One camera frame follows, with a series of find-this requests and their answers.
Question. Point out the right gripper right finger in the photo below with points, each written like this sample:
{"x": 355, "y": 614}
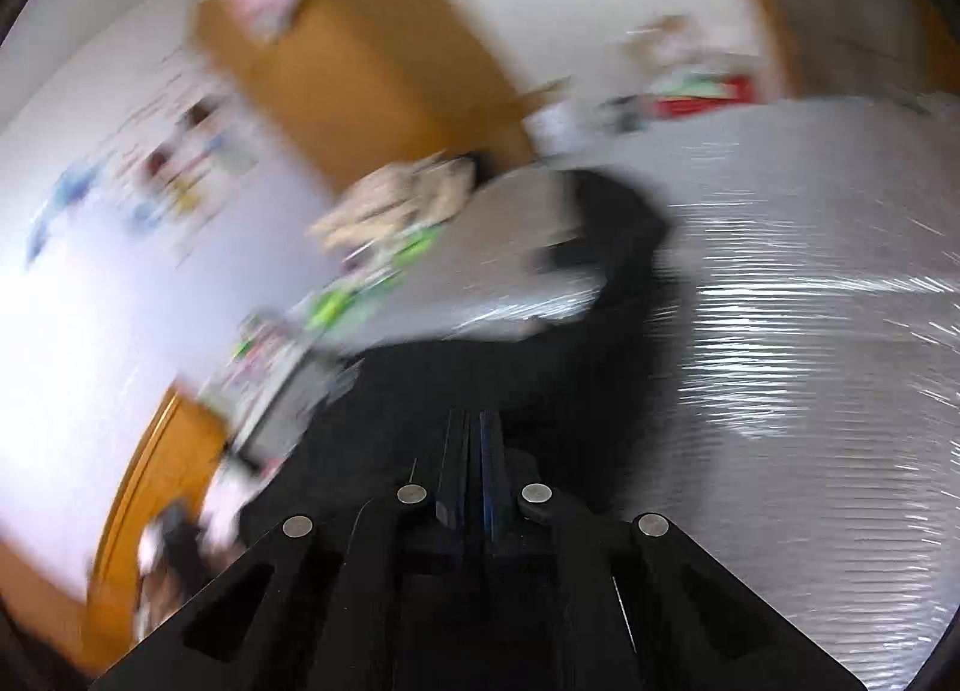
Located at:
{"x": 496, "y": 492}

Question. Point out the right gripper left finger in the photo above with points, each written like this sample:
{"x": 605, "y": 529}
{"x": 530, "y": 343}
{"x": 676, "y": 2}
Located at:
{"x": 453, "y": 484}

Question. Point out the black garment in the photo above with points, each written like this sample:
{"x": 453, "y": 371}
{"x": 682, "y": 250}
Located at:
{"x": 569, "y": 396}

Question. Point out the green tissue pack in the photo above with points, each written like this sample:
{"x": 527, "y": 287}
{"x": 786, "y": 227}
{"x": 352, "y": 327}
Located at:
{"x": 323, "y": 310}

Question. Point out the toiletries on white tray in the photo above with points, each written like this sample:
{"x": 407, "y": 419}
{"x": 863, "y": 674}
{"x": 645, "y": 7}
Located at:
{"x": 270, "y": 388}

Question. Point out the beige floral blanket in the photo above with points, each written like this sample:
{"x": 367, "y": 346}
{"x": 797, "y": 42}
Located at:
{"x": 397, "y": 199}

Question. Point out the silver foil mat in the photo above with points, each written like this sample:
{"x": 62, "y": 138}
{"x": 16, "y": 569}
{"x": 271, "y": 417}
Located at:
{"x": 813, "y": 444}

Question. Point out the wooden wardrobe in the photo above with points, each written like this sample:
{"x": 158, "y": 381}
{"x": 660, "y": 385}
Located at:
{"x": 358, "y": 84}

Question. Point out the cartoon couple wall sticker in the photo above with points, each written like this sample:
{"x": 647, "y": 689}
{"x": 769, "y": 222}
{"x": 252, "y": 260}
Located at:
{"x": 167, "y": 171}

